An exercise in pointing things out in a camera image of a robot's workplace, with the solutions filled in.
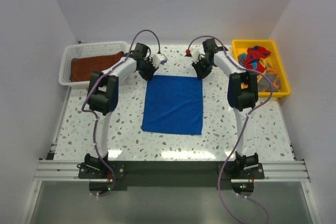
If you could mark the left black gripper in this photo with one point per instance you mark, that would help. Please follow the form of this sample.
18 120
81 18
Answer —
148 76

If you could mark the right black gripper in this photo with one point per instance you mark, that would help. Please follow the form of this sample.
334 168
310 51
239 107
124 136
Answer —
201 74

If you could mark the blue towel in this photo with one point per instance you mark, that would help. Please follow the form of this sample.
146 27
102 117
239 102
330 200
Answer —
173 105

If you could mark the brown towel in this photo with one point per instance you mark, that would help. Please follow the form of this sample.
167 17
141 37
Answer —
82 68

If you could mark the orange cloth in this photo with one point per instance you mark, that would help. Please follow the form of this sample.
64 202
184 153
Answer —
267 66

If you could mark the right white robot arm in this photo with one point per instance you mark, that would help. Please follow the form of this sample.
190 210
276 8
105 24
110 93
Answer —
242 96

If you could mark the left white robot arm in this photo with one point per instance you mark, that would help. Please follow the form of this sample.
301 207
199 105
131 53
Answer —
103 96

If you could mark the red and blue cloth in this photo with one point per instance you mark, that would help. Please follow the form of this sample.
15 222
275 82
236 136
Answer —
253 58

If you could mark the grey cloth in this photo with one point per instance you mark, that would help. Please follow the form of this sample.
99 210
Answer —
263 85

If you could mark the white plastic laundry basket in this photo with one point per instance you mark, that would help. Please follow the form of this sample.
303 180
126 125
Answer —
85 50

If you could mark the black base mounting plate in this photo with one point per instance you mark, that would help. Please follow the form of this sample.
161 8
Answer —
121 175

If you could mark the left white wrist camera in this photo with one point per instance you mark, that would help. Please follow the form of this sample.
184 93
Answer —
158 59

